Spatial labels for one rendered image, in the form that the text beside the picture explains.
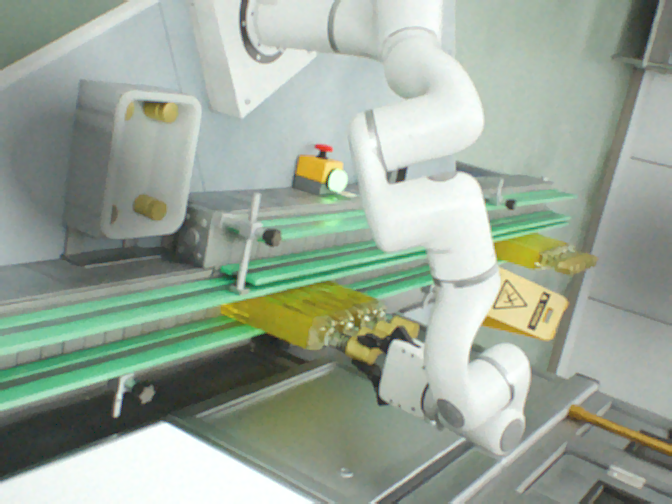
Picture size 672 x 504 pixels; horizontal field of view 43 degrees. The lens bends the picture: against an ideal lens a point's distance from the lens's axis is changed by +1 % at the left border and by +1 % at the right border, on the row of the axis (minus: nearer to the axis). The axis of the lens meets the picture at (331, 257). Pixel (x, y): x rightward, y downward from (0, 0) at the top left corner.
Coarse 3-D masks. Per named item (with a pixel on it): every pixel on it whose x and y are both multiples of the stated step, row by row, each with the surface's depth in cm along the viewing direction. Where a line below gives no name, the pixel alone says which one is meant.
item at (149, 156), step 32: (128, 96) 120; (160, 96) 125; (128, 128) 132; (160, 128) 137; (192, 128) 134; (128, 160) 134; (160, 160) 138; (192, 160) 136; (128, 192) 136; (160, 192) 139; (128, 224) 132; (160, 224) 136
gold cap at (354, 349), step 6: (354, 336) 136; (348, 342) 135; (354, 342) 135; (360, 342) 135; (348, 348) 135; (354, 348) 135; (360, 348) 134; (366, 348) 134; (372, 348) 134; (378, 348) 136; (348, 354) 136; (354, 354) 135; (360, 354) 134; (366, 354) 134; (372, 354) 134; (360, 360) 135; (366, 360) 134; (372, 360) 135
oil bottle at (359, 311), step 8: (296, 288) 153; (304, 288) 152; (312, 288) 153; (320, 288) 155; (320, 296) 150; (328, 296) 151; (336, 296) 152; (344, 296) 153; (336, 304) 148; (344, 304) 148; (352, 304) 149; (360, 304) 150; (352, 312) 147; (360, 312) 147; (368, 312) 149; (360, 320) 147
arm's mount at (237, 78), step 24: (192, 0) 136; (216, 0) 134; (240, 0) 139; (216, 24) 136; (240, 24) 140; (216, 48) 139; (240, 48) 141; (288, 48) 153; (216, 72) 143; (240, 72) 143; (264, 72) 148; (288, 72) 155; (216, 96) 146; (240, 96) 144; (264, 96) 150
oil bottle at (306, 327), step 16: (224, 304) 147; (240, 304) 145; (256, 304) 143; (272, 304) 141; (288, 304) 142; (256, 320) 143; (272, 320) 142; (288, 320) 140; (304, 320) 138; (320, 320) 138; (288, 336) 140; (304, 336) 138; (320, 336) 137
